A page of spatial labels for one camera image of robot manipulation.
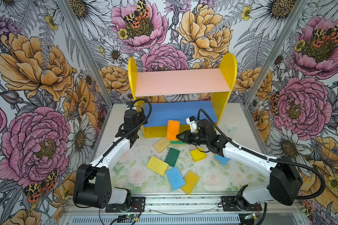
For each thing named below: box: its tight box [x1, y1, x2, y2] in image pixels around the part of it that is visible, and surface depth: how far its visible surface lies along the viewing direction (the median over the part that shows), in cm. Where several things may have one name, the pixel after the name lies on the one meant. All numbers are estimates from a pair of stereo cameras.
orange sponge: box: [166, 120, 181, 142], surface depth 82 cm
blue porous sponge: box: [165, 166, 186, 191], surface depth 82 cm
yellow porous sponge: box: [146, 155, 169, 177], surface depth 87 cm
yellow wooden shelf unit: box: [128, 52, 238, 138], surface depth 80 cm
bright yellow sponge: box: [190, 147, 208, 163], surface depth 92 cm
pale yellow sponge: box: [153, 136, 171, 154], surface depth 99 cm
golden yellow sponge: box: [180, 171, 200, 195], surface depth 82 cm
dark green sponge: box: [164, 147, 181, 167], surface depth 93 cm
